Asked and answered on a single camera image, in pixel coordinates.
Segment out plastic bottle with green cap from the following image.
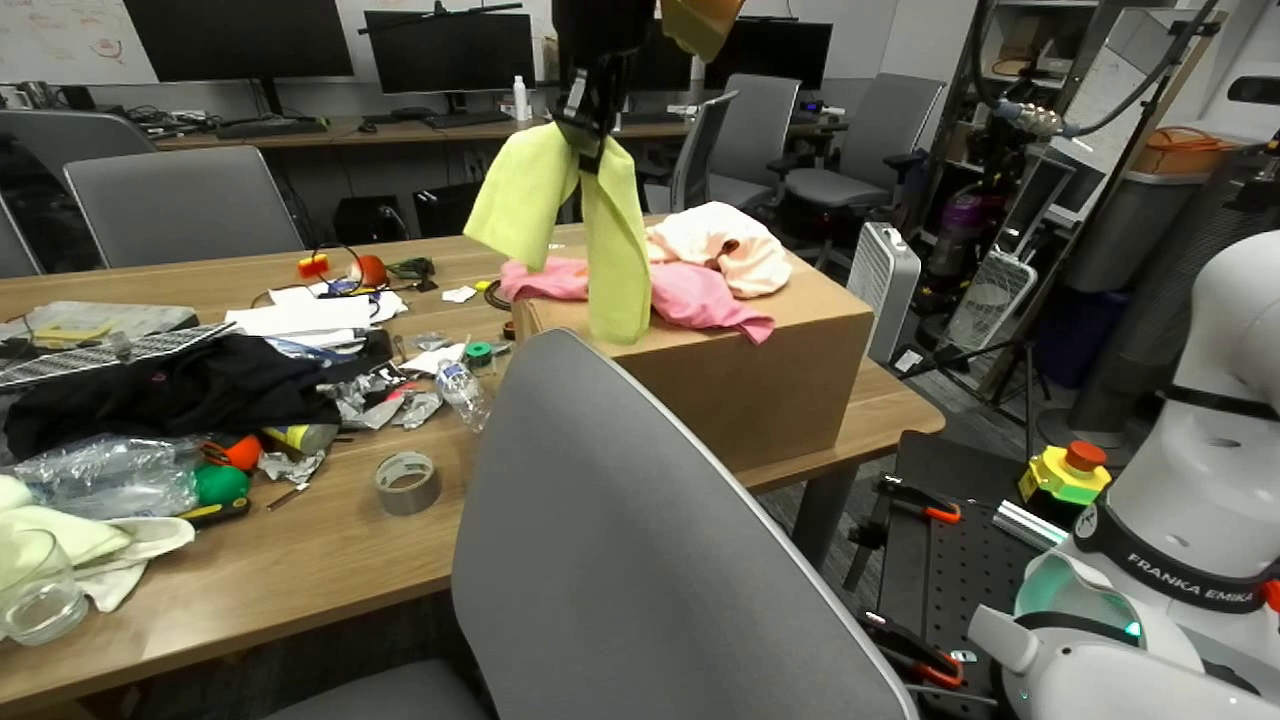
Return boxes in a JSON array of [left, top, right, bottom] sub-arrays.
[[433, 336, 505, 430]]

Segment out yellow-green cloth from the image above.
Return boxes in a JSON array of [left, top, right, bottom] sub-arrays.
[[460, 115, 657, 349]]

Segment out grey tape roll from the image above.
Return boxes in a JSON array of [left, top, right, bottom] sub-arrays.
[[370, 448, 446, 521]]

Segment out long wooden desk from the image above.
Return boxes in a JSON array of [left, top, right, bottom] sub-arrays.
[[155, 115, 696, 150]]

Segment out beige cloth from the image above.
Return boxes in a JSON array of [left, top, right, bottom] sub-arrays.
[[643, 198, 799, 298]]

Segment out yellow black small item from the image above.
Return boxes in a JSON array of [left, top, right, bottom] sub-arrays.
[[255, 420, 346, 461]]

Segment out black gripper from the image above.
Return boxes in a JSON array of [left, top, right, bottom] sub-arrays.
[[553, 0, 659, 175]]

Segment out small dark green object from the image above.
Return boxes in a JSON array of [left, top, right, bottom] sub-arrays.
[[394, 257, 441, 296]]

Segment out orange-yellow wrist camera mount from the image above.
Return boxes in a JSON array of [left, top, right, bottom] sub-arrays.
[[657, 0, 747, 63]]

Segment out orange black pliers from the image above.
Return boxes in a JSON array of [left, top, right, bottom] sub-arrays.
[[873, 472, 966, 528], [858, 606, 971, 694]]

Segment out black cloth heap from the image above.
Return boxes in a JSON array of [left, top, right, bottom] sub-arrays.
[[6, 330, 394, 461]]

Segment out metal shelf rack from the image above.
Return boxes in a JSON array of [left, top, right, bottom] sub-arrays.
[[916, 0, 1113, 252]]

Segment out grey bin with orange lid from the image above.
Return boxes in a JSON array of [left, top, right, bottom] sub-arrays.
[[1059, 124, 1231, 298]]

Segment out yellow red emergency stop button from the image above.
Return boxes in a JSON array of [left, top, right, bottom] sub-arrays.
[[1019, 434, 1116, 511]]

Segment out white heater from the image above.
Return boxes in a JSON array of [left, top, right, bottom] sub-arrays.
[[847, 221, 926, 363]]

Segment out crumpled foil wrappers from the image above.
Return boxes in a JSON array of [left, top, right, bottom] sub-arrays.
[[325, 363, 451, 434]]

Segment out clear glass cup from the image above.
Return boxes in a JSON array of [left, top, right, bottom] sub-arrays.
[[0, 528, 96, 653]]

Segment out black keyboard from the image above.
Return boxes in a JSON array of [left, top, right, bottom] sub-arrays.
[[216, 113, 331, 139]]

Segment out pink cloth with orange print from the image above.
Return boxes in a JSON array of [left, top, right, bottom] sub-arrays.
[[496, 257, 779, 349]]

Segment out large cardboard box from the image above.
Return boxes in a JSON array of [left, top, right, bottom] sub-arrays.
[[513, 234, 875, 472]]

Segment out clear plastic bag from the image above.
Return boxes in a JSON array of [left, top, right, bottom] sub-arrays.
[[12, 430, 208, 524]]

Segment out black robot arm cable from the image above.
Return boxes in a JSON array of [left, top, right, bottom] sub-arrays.
[[1054, 0, 1225, 139]]

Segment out white papers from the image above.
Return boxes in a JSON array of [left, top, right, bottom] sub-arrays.
[[226, 285, 413, 359]]

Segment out grey office chair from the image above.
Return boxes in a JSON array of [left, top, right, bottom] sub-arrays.
[[265, 328, 926, 720], [60, 144, 305, 270], [666, 73, 806, 214], [0, 107, 151, 204]]

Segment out green ball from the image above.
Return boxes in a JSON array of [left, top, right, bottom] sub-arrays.
[[189, 461, 255, 521]]

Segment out wall whiteboard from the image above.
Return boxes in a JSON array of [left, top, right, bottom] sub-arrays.
[[0, 0, 161, 86]]

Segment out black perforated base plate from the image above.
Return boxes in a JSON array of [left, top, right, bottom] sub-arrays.
[[795, 430, 1072, 720]]

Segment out black computer monitor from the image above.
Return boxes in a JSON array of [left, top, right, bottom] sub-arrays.
[[361, 9, 535, 120], [718, 11, 839, 96], [121, 0, 357, 115]]

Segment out grey folded cloth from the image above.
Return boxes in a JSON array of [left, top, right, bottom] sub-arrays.
[[23, 296, 204, 355]]

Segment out pale cream cloth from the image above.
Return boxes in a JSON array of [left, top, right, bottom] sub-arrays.
[[0, 475, 200, 616]]

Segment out black bag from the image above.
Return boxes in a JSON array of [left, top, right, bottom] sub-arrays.
[[329, 197, 413, 246]]

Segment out small orange toy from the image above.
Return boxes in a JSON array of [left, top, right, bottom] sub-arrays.
[[216, 430, 267, 475]]

